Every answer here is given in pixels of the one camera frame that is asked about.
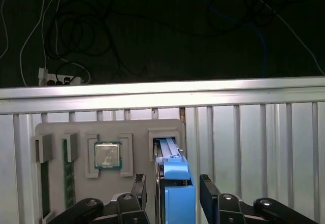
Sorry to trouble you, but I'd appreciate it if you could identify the grey parts rack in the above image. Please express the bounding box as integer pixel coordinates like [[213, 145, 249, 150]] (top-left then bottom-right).
[[31, 118, 187, 223]]

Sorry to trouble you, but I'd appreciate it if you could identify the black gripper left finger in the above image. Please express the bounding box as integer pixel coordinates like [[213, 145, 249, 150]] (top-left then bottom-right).
[[67, 173, 151, 224]]

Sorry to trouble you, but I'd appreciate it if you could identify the hard disk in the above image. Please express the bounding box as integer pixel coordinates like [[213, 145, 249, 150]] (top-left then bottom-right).
[[153, 137, 196, 224]]

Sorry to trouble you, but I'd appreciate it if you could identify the green RAM stick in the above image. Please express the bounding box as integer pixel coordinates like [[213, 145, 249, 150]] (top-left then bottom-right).
[[62, 137, 77, 209]]

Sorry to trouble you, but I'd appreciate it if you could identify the blue floor cable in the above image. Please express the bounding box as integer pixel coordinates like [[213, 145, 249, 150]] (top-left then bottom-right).
[[203, 0, 268, 79]]

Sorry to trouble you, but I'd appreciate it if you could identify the silver CPU chip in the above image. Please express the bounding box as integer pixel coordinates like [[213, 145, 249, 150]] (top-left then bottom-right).
[[93, 140, 123, 170]]

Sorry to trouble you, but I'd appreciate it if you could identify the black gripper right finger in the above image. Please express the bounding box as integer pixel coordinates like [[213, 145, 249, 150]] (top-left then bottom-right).
[[199, 173, 319, 224]]

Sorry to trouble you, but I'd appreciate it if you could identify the white floor cable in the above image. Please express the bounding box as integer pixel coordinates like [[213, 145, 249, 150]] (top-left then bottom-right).
[[241, 0, 325, 77]]

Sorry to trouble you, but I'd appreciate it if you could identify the white power strip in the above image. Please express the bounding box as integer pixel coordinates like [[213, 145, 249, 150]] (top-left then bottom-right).
[[38, 68, 86, 86]]

